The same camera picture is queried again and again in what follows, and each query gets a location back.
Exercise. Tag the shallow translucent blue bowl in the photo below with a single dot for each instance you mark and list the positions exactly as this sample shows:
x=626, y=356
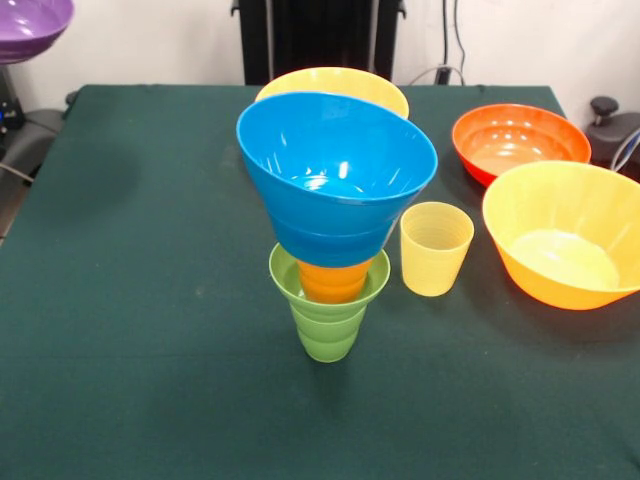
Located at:
x=330, y=250

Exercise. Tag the orange plastic cup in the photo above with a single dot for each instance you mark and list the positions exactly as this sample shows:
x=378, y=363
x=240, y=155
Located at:
x=332, y=287

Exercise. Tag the green plastic bowl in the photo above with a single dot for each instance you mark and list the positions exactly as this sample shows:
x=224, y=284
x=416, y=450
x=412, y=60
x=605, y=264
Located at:
x=285, y=285

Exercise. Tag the round blue plastic bowl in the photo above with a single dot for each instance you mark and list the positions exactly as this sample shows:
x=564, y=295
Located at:
x=330, y=145

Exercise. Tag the green plastic cup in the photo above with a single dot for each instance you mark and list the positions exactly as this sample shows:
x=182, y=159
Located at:
x=327, y=342

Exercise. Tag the purple plastic bowl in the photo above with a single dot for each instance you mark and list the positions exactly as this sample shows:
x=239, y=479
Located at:
x=30, y=30

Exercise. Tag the yellow plastic cup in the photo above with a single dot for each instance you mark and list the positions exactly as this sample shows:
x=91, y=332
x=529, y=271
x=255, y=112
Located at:
x=435, y=270

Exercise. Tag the large orange plastic bowl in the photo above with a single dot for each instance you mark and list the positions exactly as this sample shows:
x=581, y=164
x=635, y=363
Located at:
x=560, y=250
x=350, y=80

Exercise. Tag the dark green tablecloth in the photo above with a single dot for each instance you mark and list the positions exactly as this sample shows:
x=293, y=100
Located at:
x=400, y=400

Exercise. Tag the red plastic bowl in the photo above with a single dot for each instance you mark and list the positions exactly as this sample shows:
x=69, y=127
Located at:
x=520, y=140

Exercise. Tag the black office chair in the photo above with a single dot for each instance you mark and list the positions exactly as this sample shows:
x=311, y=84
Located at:
x=35, y=125

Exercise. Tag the black chair with knob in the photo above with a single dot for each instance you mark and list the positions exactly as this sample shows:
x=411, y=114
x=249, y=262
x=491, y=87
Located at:
x=615, y=130

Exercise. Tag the black computer case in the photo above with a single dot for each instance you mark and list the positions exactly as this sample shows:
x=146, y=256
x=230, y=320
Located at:
x=7, y=110

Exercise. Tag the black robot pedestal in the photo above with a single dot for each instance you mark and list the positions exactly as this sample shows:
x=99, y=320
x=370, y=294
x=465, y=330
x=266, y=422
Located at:
x=320, y=40

